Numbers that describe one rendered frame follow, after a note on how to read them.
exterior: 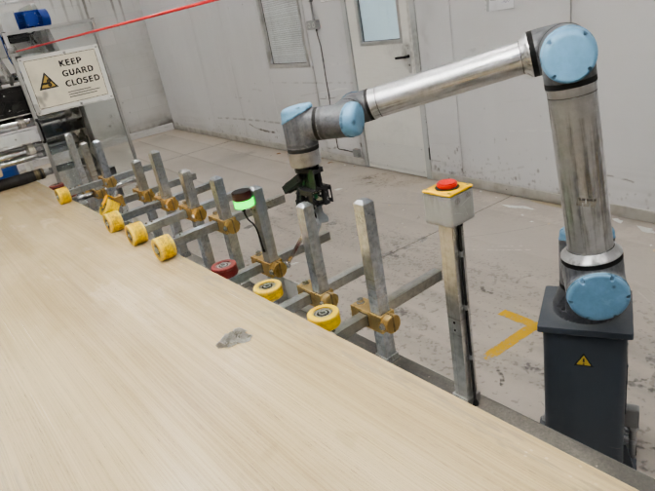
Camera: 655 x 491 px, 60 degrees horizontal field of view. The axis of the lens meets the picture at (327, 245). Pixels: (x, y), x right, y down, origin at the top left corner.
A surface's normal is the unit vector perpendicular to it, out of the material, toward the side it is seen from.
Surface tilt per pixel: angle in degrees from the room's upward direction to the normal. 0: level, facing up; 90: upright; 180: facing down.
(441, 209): 90
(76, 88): 90
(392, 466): 0
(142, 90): 90
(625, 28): 90
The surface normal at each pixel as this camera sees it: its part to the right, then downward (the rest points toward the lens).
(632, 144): -0.80, 0.36
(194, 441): -0.17, -0.91
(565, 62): -0.30, 0.30
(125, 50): 0.56, 0.23
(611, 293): -0.25, 0.50
